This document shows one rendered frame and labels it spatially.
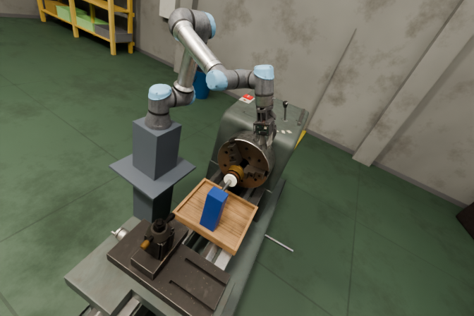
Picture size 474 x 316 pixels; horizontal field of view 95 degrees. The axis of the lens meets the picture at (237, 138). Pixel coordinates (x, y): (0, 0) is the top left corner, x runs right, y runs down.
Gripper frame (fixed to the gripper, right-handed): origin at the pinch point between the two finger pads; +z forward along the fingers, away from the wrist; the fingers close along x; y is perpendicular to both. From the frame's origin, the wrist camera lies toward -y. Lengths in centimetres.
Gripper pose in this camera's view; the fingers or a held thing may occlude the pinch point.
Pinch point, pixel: (266, 146)
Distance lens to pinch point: 100.0
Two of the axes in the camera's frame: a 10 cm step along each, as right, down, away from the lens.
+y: -4.1, 4.2, -8.1
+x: 9.1, 1.1, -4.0
